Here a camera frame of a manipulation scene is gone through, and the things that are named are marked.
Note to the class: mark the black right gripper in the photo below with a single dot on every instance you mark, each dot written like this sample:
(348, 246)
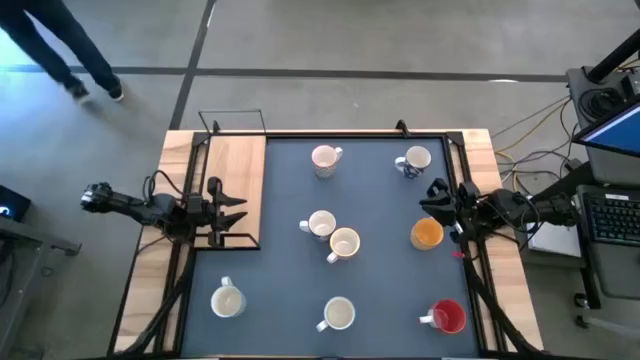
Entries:
(460, 205)

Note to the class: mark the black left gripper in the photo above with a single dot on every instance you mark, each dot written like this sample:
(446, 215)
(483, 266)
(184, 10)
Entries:
(215, 215)

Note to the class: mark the orange yellow mug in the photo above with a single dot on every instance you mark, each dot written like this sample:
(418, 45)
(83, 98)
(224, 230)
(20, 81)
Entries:
(426, 233)

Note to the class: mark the white blue leaf print mug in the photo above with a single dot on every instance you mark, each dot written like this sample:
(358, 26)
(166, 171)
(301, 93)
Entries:
(417, 157)

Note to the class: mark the pale green patterned mug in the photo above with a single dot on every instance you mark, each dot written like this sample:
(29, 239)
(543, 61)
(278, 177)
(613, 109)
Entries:
(227, 301)

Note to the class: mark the blue floral print mug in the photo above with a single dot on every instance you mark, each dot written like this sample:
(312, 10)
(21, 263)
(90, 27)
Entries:
(321, 222)

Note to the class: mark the yellow rimmed patterned mug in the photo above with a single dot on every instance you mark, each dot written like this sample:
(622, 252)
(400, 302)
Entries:
(345, 243)

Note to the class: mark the red white diamond pattern mug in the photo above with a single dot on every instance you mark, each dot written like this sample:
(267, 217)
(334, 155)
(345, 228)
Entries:
(325, 157)

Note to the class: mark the plain white mug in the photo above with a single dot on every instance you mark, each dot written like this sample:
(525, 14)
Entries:
(339, 313)

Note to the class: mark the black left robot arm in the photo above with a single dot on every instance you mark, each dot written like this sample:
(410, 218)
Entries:
(120, 202)

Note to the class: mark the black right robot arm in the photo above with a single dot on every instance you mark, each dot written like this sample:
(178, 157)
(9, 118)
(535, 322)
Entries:
(505, 205)

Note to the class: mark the red tag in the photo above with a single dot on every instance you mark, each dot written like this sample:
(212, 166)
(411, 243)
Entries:
(457, 255)

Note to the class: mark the black table clamp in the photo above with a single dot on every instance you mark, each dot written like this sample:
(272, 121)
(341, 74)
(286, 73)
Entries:
(402, 127)
(216, 126)

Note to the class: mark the white paper sheet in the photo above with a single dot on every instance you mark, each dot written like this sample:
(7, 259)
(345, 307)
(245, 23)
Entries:
(552, 240)

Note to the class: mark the black keyboard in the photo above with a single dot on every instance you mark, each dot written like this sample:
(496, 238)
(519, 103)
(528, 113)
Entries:
(615, 220)

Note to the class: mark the laptop with blue screen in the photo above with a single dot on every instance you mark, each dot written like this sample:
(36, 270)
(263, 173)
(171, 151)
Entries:
(612, 132)

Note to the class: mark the grey side cart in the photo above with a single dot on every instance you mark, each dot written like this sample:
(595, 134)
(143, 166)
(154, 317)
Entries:
(25, 270)

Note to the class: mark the black device with light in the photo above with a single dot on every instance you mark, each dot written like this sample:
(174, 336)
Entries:
(12, 204)

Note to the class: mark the black pole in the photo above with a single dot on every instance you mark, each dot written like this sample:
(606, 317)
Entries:
(615, 60)

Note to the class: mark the person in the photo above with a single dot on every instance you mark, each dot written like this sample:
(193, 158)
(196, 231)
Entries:
(50, 30)

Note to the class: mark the black frame brace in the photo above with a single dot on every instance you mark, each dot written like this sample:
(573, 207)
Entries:
(155, 320)
(500, 320)

